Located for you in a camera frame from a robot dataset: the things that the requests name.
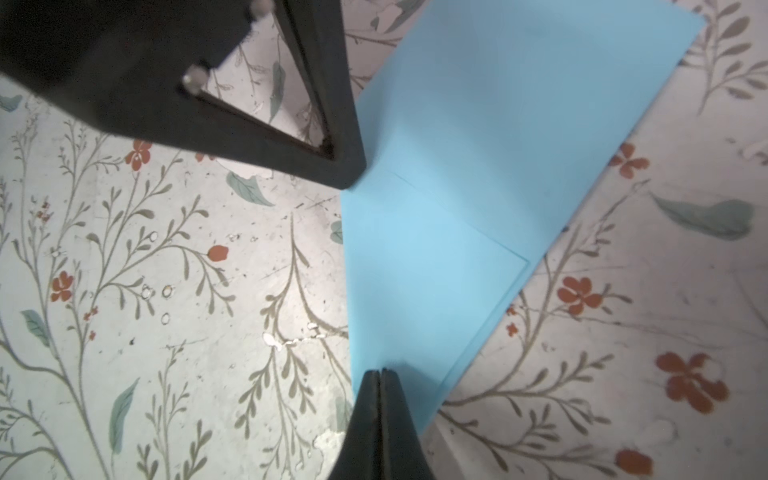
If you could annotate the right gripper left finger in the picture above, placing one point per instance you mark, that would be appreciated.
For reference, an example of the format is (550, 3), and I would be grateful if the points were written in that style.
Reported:
(359, 457)

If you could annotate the floral patterned table mat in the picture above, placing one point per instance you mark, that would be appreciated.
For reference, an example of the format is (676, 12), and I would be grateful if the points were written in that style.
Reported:
(170, 315)

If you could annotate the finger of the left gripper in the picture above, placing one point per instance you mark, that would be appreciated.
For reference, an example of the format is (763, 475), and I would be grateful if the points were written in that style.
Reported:
(139, 68)

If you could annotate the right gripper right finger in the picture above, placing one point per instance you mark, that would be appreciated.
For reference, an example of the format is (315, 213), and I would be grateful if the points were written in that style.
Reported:
(401, 453)

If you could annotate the light blue paper sheet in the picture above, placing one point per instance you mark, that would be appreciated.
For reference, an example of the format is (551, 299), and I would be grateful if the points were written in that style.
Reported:
(484, 131)

